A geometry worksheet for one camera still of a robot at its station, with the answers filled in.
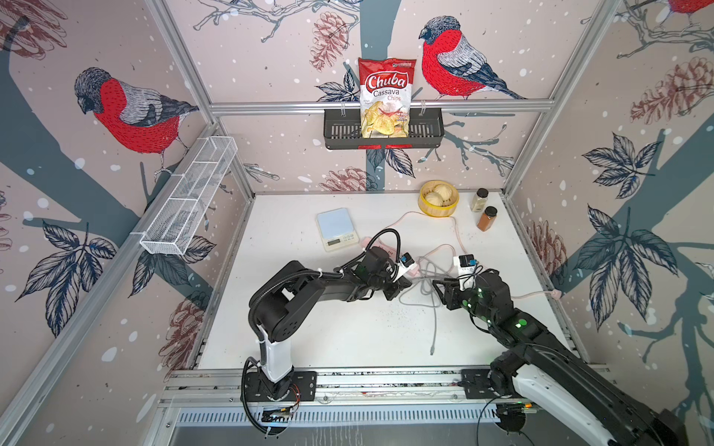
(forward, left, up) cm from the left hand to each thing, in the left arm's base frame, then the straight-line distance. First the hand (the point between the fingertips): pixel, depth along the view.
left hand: (413, 278), depth 87 cm
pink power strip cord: (+17, -22, -7) cm, 28 cm away
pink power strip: (-3, +6, +10) cm, 12 cm away
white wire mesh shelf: (+3, +67, +24) cm, 71 cm away
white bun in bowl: (+36, -13, 0) cm, 38 cm away
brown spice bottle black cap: (+27, -32, +3) cm, 42 cm away
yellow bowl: (+34, -18, -3) cm, 39 cm away
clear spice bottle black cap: (+34, -30, 0) cm, 46 cm away
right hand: (-3, -6, +7) cm, 10 cm away
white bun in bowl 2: (+40, -18, -1) cm, 44 cm away
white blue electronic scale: (+24, +27, -6) cm, 37 cm away
